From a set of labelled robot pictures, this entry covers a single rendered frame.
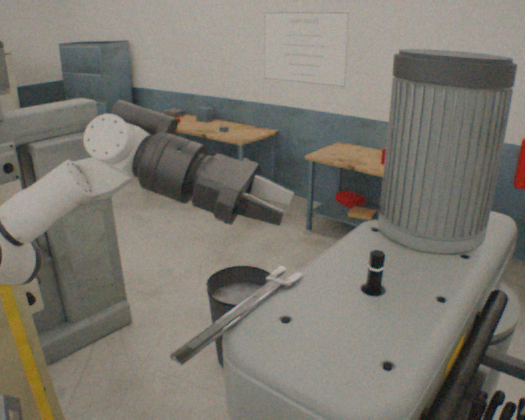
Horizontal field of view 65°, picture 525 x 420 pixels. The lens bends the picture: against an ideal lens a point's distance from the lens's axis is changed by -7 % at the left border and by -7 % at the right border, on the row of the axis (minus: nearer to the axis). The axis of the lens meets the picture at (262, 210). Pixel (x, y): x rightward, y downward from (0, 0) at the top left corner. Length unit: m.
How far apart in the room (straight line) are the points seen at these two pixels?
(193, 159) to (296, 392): 0.33
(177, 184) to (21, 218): 0.24
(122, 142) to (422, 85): 0.45
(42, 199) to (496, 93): 0.69
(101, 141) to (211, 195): 0.17
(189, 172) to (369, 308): 0.31
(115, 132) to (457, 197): 0.53
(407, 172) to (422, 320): 0.26
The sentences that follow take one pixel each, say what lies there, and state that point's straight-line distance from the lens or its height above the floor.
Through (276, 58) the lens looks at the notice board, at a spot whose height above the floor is 1.80.
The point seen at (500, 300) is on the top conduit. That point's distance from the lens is 0.87.
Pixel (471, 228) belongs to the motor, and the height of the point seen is 1.94.
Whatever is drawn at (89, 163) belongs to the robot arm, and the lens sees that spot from 0.73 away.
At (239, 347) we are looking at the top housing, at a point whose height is 1.88.
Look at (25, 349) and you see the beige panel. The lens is 2.47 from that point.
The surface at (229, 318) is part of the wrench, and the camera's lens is 0.58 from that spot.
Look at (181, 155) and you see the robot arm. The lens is 0.61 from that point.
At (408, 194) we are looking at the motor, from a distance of 0.76.
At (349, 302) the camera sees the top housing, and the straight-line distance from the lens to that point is 0.63.
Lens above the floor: 2.25
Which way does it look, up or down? 24 degrees down
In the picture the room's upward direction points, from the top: straight up
